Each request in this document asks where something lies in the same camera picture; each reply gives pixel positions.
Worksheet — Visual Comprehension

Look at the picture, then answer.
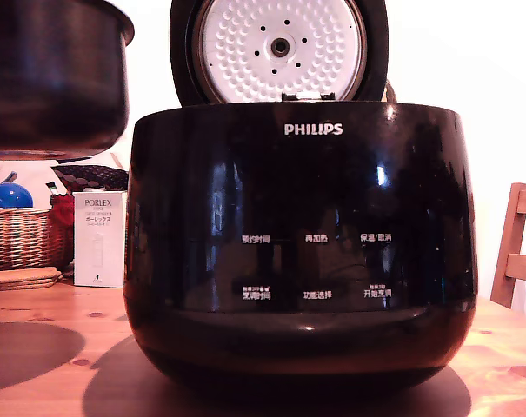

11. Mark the black rice cooker pot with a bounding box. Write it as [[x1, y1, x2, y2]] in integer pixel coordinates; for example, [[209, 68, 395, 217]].
[[0, 0, 136, 161]]

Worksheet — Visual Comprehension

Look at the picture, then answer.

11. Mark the black Philips rice cooker body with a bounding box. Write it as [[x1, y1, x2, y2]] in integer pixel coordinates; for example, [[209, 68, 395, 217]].
[[123, 101, 479, 390]]

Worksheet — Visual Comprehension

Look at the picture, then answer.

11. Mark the rice cooker lid, white inside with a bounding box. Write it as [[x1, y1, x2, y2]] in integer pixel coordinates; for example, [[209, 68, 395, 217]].
[[169, 0, 390, 108]]

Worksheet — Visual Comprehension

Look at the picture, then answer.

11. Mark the white Porlex box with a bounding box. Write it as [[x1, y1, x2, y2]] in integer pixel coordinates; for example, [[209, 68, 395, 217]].
[[73, 189, 128, 289]]

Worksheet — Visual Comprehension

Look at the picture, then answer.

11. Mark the dark dotted pouch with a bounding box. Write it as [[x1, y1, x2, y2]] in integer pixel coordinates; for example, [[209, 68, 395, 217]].
[[51, 163, 130, 194]]

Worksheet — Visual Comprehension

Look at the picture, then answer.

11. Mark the red knitted item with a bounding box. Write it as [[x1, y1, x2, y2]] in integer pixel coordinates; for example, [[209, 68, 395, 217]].
[[49, 193, 76, 227]]

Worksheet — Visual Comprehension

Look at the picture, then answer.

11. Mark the white paper bag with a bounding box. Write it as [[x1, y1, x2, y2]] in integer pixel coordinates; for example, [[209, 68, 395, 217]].
[[0, 159, 68, 209]]

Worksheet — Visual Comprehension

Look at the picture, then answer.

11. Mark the woven wicker basket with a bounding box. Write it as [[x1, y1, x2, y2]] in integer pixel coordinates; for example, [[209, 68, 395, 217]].
[[0, 206, 75, 275]]

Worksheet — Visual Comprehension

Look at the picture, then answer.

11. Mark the stack of cork coasters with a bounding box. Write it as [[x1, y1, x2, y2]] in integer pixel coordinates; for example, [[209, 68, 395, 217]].
[[0, 267, 63, 293]]

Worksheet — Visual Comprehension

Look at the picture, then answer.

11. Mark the blue ball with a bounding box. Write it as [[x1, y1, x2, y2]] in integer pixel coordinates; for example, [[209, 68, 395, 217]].
[[0, 182, 34, 209]]

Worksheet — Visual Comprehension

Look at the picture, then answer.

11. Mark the wooden chair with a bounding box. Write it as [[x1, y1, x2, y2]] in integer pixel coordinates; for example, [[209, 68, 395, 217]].
[[489, 182, 526, 310]]

